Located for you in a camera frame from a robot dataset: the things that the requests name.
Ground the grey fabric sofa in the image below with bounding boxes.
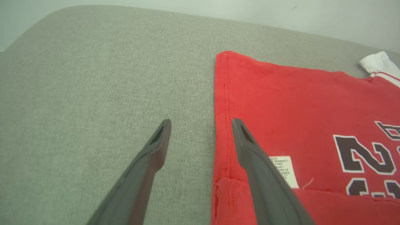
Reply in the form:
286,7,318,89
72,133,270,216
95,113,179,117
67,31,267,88
0,5,400,225

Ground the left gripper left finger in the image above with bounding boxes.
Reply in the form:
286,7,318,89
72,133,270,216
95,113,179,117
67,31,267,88
86,119,172,225

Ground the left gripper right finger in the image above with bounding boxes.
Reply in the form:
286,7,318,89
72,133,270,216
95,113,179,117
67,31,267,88
232,118,316,225

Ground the red jersey with striped trim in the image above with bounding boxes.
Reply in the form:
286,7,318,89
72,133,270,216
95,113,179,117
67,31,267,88
211,51,400,225

